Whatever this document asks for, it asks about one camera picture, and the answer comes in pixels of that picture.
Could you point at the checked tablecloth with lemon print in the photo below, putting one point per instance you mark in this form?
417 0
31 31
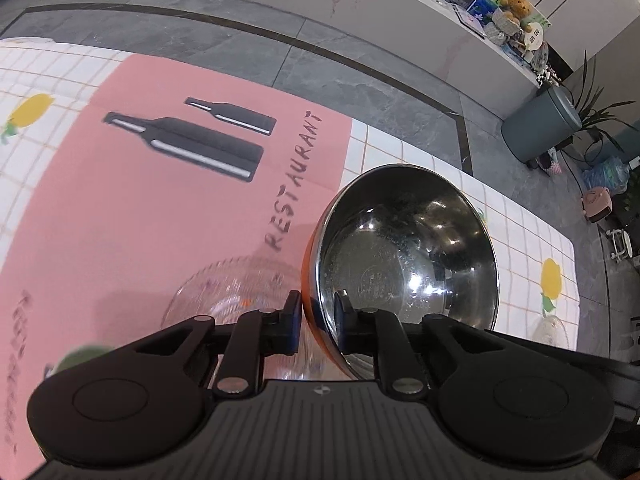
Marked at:
515 240

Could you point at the clear glass bowl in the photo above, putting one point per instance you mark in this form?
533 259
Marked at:
210 290

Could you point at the woven basket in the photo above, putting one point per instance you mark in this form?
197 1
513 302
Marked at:
502 27

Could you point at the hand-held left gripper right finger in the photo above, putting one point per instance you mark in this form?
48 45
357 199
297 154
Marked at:
343 325

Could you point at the blue water bottle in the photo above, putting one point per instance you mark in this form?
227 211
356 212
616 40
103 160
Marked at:
607 175

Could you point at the pink heater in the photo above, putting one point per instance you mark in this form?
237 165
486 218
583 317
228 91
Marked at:
602 205

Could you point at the white tablet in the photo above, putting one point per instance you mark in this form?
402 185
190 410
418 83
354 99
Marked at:
467 20

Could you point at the white marble counter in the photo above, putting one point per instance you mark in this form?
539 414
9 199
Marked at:
380 5

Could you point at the long-leaf potted plant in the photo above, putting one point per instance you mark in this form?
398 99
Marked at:
592 105

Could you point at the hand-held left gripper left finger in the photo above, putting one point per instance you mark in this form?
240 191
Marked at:
292 325

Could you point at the white stool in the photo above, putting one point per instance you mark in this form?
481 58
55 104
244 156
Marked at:
622 242

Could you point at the pink placemat with bottle print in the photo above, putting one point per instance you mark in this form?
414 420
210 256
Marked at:
125 210

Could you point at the grey round trash bin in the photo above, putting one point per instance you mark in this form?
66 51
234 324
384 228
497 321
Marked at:
540 125

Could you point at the steel bowl with orange outside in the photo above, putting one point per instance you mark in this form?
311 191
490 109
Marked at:
400 240

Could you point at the brown teddy bear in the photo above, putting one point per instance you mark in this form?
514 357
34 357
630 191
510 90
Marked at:
517 7

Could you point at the floral clear glass plate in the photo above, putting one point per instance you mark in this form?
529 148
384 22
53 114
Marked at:
550 332

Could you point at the green round object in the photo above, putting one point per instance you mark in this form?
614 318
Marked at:
80 357

